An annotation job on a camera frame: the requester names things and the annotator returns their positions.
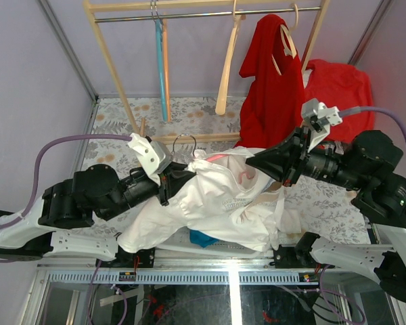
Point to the red cloth pile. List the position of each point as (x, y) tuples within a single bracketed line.
[(345, 87)]

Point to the red t shirt on hanger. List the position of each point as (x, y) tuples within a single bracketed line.
[(272, 107)]

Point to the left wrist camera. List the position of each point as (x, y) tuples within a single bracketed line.
[(153, 156)]

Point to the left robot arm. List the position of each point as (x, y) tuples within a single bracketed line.
[(45, 230)]

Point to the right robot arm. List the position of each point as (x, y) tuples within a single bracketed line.
[(366, 167)]

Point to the pink wavy hanger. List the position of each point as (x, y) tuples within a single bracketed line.
[(211, 159)]

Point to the orange hanger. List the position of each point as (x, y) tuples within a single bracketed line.
[(166, 68)]

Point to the wooden clothes rack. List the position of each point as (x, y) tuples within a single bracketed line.
[(100, 13)]

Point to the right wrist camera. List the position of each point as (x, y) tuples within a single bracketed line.
[(319, 119)]

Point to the cream hanger under red shirt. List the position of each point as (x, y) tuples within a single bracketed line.
[(282, 43)]

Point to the beige wooden hanger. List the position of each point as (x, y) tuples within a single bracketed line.
[(221, 103)]

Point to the white plastic laundry basket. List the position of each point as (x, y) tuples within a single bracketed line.
[(180, 242)]

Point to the white t shirt blue print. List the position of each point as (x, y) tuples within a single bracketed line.
[(252, 214)]

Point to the blue hanger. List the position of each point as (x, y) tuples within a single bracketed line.
[(159, 58)]

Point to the aluminium rail with cable duct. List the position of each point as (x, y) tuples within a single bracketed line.
[(172, 267)]

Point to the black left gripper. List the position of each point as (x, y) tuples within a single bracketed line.
[(172, 179)]

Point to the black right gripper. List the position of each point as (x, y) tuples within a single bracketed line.
[(284, 160)]

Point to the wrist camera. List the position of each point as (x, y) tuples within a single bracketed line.
[(319, 119), (153, 156)]

